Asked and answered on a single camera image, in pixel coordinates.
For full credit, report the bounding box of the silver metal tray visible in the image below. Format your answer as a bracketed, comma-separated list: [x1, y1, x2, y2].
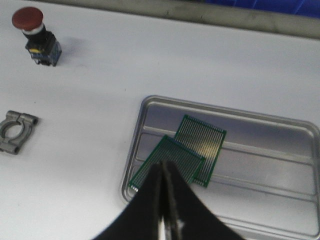
[121, 96, 320, 240]

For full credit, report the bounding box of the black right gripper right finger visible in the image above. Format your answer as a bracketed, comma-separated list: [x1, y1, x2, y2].
[161, 161, 243, 240]

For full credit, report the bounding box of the green perforated circuit board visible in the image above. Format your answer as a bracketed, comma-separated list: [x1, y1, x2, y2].
[174, 115, 227, 188]

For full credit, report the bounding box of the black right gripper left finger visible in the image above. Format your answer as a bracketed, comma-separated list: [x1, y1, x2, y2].
[95, 163, 163, 240]

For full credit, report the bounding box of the grey metal clamp block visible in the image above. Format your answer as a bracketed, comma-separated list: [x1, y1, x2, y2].
[0, 110, 39, 155]

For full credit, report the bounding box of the red emergency stop button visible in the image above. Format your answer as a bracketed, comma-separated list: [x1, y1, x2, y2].
[11, 6, 62, 67]

